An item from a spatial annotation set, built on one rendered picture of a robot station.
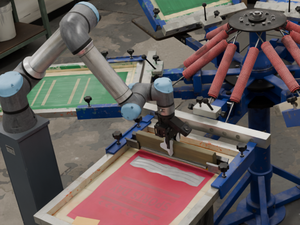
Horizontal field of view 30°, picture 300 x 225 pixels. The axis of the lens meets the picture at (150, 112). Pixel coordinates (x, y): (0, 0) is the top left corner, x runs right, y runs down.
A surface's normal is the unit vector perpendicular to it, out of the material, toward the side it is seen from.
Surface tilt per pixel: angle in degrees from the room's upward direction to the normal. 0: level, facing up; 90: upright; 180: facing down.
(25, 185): 90
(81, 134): 0
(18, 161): 90
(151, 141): 90
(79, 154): 0
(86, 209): 0
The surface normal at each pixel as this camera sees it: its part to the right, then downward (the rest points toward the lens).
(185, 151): -0.57, 0.47
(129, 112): -0.26, 0.52
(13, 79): -0.15, -0.78
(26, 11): 0.81, 0.22
